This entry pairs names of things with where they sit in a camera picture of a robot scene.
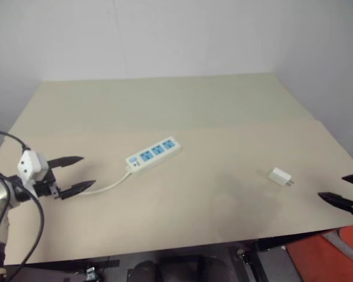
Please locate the orange floor object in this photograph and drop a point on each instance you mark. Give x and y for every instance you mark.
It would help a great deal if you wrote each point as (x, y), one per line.
(311, 258)

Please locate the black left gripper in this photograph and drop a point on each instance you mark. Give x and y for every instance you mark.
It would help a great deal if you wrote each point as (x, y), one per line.
(47, 188)

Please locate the white plug adapter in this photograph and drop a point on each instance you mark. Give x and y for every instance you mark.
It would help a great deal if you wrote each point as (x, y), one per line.
(278, 175)

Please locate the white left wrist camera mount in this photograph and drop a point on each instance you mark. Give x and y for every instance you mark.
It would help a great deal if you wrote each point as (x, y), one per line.
(29, 164)

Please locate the black table frame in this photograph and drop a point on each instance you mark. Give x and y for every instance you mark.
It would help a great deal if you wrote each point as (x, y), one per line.
(270, 243)

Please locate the metal table clamp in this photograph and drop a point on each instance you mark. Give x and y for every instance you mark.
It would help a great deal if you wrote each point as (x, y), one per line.
(90, 273)

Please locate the white blue power strip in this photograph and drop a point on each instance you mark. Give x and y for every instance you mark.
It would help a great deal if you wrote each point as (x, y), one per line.
(153, 154)

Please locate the dark rounded shape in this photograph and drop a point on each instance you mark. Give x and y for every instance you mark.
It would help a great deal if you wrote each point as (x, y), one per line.
(142, 271)

